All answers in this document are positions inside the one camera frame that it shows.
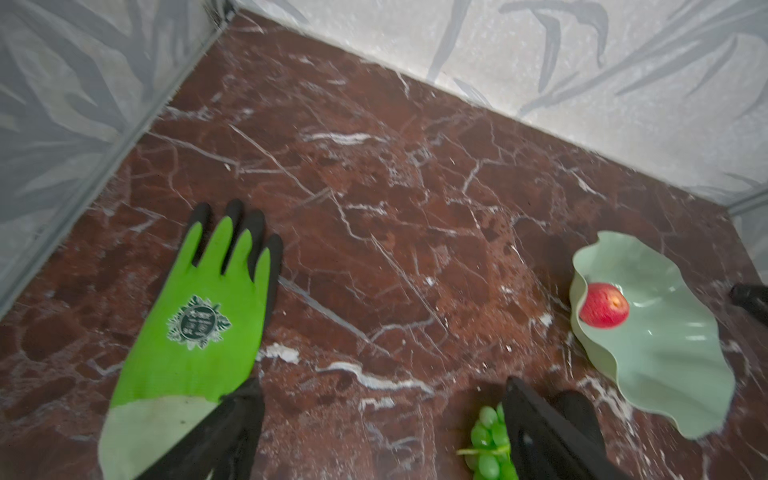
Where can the red fake apple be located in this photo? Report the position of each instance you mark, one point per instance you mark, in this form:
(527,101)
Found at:
(605,306)

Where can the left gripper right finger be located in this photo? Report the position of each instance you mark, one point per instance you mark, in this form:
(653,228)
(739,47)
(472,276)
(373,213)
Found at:
(556,439)

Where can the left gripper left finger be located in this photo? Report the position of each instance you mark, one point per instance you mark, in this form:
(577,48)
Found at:
(223,445)

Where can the green black work glove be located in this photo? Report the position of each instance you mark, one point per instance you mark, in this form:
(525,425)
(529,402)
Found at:
(199,342)

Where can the green fake grape bunch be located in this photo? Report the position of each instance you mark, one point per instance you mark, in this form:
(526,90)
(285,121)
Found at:
(489,455)

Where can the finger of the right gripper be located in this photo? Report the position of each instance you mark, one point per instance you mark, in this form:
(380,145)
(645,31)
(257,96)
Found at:
(752,298)

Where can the light green wavy fruit bowl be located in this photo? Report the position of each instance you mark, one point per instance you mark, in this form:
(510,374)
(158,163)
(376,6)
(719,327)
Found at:
(666,357)

